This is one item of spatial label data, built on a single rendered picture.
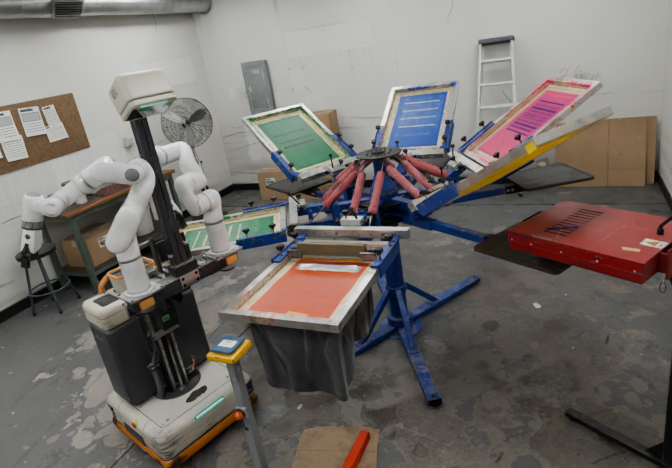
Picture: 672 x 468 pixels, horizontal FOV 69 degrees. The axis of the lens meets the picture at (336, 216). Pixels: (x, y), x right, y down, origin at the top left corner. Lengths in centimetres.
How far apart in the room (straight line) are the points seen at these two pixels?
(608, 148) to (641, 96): 62
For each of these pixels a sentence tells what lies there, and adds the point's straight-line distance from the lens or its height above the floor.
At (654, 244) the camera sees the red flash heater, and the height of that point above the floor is 111.
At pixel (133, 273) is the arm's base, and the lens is 225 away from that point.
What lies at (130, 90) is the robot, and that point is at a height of 197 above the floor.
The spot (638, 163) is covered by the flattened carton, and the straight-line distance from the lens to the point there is 634.
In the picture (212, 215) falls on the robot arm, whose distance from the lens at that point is 241.
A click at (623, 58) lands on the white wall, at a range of 623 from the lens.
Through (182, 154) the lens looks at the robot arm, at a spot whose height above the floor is 163.
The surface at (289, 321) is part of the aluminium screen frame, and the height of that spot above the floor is 98.
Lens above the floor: 203
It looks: 20 degrees down
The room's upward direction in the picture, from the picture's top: 10 degrees counter-clockwise
